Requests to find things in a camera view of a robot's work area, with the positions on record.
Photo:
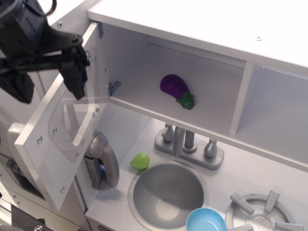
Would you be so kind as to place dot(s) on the purple toy eggplant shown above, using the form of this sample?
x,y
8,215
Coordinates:
x,y
175,86

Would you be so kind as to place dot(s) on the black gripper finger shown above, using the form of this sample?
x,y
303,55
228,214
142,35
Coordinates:
x,y
75,76
19,86

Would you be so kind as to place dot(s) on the green toy pear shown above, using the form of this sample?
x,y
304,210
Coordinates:
x,y
140,161

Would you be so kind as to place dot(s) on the grey toy stove burner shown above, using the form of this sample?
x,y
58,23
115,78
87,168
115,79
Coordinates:
x,y
259,212

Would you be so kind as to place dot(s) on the grey toy faucet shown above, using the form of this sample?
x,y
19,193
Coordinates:
x,y
183,144

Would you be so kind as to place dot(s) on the white microwave door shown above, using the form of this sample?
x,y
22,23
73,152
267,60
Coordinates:
x,y
52,144

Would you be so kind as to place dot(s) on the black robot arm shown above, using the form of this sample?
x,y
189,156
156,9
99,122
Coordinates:
x,y
30,44

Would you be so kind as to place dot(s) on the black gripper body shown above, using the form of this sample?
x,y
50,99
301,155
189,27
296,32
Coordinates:
x,y
29,43

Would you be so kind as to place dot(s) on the grey toy sink basin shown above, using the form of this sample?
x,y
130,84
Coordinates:
x,y
162,196

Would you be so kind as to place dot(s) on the grey toy fridge door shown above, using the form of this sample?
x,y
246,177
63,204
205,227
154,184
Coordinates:
x,y
14,115

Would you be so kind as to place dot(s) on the blue plastic bowl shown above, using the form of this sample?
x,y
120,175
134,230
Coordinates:
x,y
205,219

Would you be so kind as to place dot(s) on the white toy kitchen cabinet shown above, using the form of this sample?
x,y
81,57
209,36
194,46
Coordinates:
x,y
245,63

